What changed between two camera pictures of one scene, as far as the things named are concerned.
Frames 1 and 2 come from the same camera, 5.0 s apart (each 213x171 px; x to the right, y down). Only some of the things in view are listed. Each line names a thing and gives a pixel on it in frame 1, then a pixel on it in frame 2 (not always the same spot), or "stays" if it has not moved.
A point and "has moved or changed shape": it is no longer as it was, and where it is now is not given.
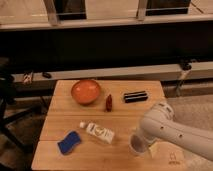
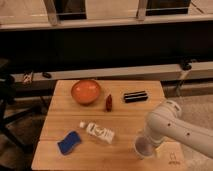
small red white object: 28,77 stays
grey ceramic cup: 137,143 has moved or changed shape
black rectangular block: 137,96 stays
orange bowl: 85,91 stays
